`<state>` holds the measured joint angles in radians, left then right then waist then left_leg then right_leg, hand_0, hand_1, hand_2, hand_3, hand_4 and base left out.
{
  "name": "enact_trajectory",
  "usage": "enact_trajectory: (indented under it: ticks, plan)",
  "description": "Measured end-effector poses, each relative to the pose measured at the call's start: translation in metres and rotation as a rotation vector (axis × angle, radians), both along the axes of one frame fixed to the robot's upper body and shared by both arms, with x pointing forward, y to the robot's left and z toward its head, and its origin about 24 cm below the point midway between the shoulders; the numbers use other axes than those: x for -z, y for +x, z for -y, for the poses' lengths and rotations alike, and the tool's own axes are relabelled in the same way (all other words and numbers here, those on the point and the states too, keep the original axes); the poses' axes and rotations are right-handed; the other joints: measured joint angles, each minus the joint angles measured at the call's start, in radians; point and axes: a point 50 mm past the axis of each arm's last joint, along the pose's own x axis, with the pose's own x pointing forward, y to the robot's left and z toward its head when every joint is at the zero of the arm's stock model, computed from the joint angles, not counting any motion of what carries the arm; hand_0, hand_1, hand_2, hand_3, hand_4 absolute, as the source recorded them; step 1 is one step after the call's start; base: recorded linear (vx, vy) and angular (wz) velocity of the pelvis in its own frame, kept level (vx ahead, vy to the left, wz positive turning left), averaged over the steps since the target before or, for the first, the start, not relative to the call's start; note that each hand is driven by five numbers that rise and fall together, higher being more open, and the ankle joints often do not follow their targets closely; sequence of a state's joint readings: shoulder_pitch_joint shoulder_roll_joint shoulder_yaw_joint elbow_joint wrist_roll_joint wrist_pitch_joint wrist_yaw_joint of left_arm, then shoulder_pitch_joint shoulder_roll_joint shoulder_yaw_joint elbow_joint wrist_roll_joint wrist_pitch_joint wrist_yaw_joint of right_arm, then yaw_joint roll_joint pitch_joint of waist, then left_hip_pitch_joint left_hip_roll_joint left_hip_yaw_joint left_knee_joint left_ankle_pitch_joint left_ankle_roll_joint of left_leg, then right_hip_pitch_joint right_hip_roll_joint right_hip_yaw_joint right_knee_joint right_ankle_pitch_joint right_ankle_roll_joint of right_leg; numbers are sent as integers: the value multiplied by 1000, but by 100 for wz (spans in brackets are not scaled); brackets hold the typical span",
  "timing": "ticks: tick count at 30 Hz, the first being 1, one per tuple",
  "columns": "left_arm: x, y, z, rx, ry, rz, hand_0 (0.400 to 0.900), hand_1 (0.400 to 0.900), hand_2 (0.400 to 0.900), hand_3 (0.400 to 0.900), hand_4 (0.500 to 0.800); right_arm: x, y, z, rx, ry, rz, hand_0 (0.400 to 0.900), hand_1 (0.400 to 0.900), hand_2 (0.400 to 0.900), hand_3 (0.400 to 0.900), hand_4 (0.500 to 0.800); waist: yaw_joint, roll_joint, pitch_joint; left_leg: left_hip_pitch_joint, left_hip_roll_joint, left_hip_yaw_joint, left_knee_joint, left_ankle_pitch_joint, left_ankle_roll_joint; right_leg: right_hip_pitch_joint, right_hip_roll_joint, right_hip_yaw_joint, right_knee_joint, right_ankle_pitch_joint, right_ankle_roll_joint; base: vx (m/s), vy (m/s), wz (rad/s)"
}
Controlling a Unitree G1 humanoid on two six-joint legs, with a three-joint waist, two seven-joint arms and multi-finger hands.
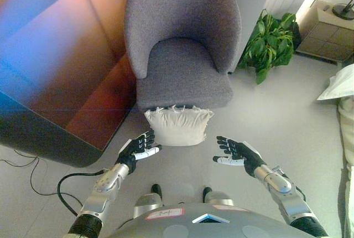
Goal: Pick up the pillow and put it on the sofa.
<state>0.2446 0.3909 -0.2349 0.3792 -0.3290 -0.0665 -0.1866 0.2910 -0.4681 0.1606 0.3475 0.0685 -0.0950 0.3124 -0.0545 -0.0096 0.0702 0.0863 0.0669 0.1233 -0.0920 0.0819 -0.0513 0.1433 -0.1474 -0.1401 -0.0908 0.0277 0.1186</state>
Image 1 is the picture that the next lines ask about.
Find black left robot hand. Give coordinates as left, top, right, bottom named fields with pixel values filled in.
left=115, top=129, right=163, bottom=174

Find grey robot torso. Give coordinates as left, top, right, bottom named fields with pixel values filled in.
left=106, top=204, right=316, bottom=238

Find dark glossy table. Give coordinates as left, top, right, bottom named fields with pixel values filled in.
left=0, top=0, right=150, bottom=168

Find thick black cable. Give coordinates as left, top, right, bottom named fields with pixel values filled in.
left=57, top=169, right=112, bottom=217

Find white bed pillow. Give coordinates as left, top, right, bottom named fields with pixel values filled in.
left=316, top=63, right=354, bottom=101

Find thin black cable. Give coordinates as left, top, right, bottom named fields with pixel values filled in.
left=0, top=149, right=81, bottom=214

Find grey fabric armchair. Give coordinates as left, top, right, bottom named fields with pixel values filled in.
left=123, top=0, right=243, bottom=111

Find beige nightstand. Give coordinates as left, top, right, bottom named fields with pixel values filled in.
left=295, top=0, right=354, bottom=63

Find green leafy plant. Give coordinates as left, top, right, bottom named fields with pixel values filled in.
left=237, top=8, right=301, bottom=85

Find black lamp base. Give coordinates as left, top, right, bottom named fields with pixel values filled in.
left=331, top=0, right=354, bottom=20

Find cream fringed pillow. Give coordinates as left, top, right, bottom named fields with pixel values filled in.
left=144, top=105, right=215, bottom=147

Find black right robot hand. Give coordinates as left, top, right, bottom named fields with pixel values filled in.
left=212, top=135, right=268, bottom=178

